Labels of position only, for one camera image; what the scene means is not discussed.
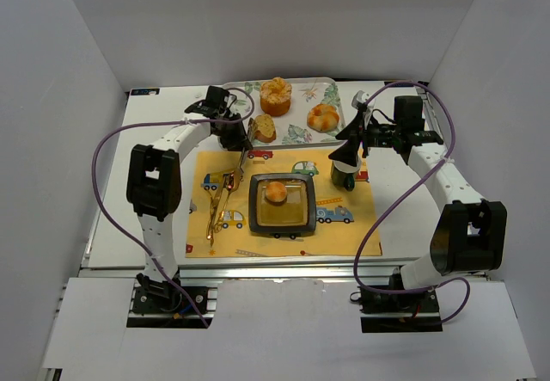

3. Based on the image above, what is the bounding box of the tall sugared brioche cake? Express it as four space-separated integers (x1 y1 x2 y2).
260 77 292 117

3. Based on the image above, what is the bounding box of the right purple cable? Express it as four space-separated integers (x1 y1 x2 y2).
351 80 470 323

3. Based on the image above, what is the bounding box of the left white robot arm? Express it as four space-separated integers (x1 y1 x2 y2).
126 86 252 291

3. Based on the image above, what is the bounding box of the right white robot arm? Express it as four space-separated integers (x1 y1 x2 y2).
329 91 507 293

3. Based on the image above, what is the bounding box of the yellow vehicle print placemat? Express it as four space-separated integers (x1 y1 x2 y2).
186 148 382 259

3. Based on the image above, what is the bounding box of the square black brown plate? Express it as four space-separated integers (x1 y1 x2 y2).
248 173 316 239

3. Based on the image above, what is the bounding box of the gold spoon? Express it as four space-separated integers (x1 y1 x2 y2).
215 169 241 232

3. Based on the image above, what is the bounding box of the green mug white inside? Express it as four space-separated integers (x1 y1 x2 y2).
330 160 361 191

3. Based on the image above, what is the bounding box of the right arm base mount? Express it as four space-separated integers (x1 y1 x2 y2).
349 288 443 334

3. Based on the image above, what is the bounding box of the purple cable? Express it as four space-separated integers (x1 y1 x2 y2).
92 87 255 329
351 80 470 323

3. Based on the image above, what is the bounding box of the aluminium table frame rail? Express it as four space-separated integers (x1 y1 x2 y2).
171 264 405 282

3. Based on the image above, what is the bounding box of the gold fork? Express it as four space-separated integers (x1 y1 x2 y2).
206 174 228 246

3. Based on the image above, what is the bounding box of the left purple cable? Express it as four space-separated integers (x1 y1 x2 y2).
92 87 255 329

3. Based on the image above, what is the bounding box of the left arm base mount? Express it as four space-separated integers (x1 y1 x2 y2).
126 280 217 329

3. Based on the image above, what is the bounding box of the small round bread roll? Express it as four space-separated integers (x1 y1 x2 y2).
265 181 287 204

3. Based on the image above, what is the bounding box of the herb bread slice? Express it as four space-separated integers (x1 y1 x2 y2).
253 114 277 143

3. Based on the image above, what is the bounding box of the twisted orange bread ring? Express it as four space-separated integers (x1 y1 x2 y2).
306 102 340 132

